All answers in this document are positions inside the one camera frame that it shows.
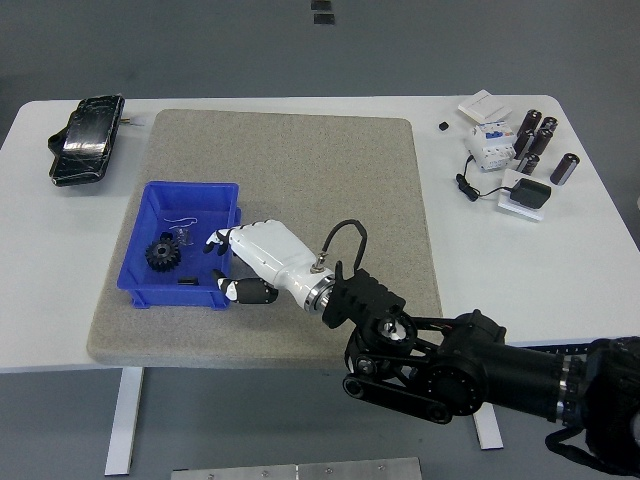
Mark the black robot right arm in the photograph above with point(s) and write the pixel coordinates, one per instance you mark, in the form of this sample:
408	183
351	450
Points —
475	360

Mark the blue plastic box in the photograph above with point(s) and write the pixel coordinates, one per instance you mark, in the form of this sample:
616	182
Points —
170	296

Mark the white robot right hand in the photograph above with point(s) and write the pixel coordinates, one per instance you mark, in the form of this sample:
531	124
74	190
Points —
270	250

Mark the grey metal plate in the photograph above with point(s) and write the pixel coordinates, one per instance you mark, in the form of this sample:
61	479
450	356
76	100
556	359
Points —
297	470

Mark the grey-brown foam mat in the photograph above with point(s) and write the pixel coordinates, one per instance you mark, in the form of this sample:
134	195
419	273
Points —
310	160

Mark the large black bevel gear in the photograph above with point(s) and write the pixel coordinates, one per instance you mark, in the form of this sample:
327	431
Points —
161	255

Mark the small black cube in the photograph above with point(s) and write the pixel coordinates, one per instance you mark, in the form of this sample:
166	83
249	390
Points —
443	126

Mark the black wrapped device case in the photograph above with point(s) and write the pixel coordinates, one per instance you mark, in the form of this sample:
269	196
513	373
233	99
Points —
85	145

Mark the white table leg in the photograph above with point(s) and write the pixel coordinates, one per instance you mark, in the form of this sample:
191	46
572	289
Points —
122	420
490	432

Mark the small clear plastic bag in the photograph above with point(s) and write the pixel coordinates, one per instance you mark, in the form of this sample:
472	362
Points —
186	236

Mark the white wall switch panel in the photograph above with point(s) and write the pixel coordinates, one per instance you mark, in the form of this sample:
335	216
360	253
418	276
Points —
482	105

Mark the small black gear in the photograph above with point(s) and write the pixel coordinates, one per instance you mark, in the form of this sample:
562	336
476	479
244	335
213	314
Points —
189	281

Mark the black power adapter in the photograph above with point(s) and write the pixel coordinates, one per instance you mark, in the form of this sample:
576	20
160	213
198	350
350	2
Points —
531	193

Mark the black floor box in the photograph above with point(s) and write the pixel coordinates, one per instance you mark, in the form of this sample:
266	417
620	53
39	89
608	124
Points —
321	4
324	19

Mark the white circuit breaker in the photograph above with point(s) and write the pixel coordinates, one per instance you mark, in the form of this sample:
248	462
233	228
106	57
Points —
490	147

